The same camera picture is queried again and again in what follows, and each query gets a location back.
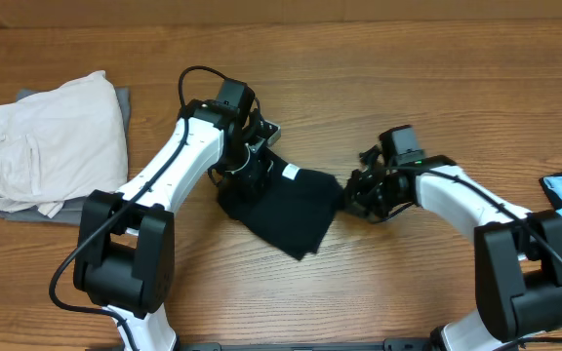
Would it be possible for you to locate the black t-shirt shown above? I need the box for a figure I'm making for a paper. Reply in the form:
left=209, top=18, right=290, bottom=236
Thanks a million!
left=217, top=150, right=343, bottom=260

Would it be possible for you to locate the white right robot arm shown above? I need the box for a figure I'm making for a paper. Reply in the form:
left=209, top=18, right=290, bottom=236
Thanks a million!
left=343, top=151, right=562, bottom=350

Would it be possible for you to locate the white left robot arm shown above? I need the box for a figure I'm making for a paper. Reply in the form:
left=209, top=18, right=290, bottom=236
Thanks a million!
left=73, top=79, right=280, bottom=350

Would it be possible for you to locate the grey folded garment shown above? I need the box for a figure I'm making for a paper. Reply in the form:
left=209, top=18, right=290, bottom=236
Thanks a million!
left=0, top=88, right=131, bottom=226

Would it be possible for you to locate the white folded garment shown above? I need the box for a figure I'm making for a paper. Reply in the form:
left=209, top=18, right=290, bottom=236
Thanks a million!
left=0, top=70, right=128, bottom=217

